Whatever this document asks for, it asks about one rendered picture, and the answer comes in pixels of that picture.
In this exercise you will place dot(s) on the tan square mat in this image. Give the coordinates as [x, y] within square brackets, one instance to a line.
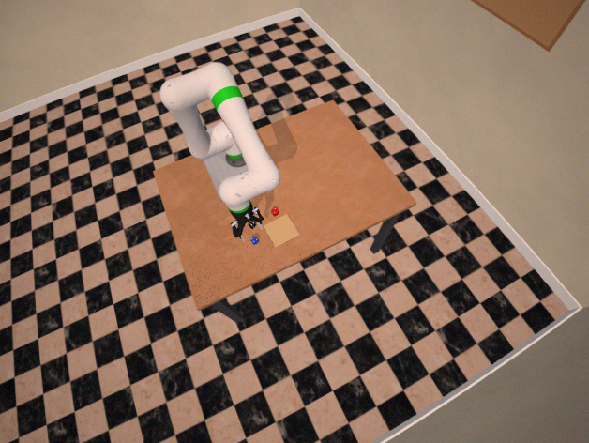
[281, 230]

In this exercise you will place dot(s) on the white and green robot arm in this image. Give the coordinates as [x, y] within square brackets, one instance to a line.
[215, 81]

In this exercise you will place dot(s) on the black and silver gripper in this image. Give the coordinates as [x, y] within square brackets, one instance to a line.
[241, 223]

